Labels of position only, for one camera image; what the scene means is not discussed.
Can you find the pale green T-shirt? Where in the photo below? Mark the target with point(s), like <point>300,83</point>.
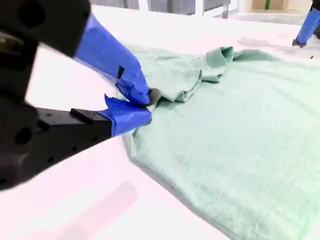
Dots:
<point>237,137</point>

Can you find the green tape strip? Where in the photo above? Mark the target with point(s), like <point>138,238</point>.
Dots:
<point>267,4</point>

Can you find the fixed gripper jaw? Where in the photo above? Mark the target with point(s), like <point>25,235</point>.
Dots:
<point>100,125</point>

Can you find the cardboard box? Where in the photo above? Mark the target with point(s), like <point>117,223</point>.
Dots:
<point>260,5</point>

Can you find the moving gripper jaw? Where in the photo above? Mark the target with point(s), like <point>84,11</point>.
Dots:
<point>308,25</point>
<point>105,50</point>

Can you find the white table frame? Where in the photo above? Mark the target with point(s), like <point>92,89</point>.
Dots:
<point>198,7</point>

